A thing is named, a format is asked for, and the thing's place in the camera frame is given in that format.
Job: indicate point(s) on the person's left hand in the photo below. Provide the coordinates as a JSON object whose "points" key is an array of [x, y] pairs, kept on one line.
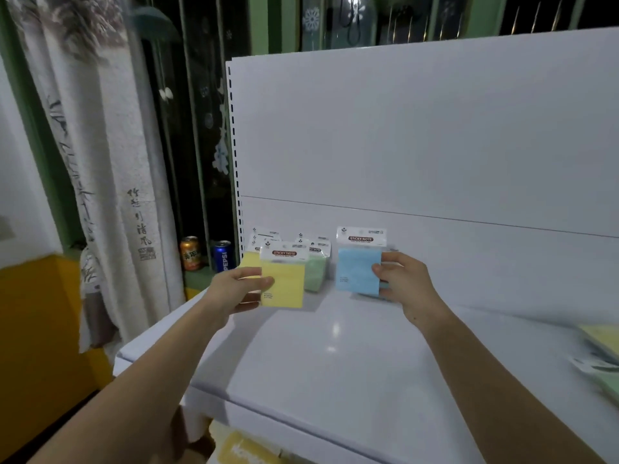
{"points": [[232, 294]]}

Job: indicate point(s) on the white metal shelf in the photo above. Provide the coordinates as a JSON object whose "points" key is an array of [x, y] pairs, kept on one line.
{"points": [[411, 130]]}

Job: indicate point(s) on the pile of mixed sticky notes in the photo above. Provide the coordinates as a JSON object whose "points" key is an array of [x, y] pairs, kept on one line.
{"points": [[604, 338]]}

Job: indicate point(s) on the person's left forearm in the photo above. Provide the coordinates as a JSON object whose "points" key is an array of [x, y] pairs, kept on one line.
{"points": [[135, 401]]}

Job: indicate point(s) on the person's right forearm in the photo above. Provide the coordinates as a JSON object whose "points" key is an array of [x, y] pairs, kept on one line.
{"points": [[498, 396]]}

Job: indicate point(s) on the blue drink can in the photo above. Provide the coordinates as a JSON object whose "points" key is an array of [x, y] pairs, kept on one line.
{"points": [[222, 258]]}

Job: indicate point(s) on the orange drink can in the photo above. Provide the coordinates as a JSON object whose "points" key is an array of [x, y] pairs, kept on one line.
{"points": [[191, 256]]}

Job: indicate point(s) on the white flower window decal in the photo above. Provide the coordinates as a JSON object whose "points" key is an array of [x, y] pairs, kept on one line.
{"points": [[221, 159]]}

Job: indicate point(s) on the white box yellow band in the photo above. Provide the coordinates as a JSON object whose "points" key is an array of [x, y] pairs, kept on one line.
{"points": [[242, 449]]}

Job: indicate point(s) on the white patterned curtain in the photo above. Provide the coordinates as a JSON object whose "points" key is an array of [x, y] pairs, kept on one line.
{"points": [[106, 140]]}

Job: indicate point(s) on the small white hanging ornament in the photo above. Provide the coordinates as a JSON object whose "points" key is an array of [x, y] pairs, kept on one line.
{"points": [[166, 94]]}

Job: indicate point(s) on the teal hanging lampshade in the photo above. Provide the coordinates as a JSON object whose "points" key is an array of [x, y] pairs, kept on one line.
{"points": [[155, 24]]}

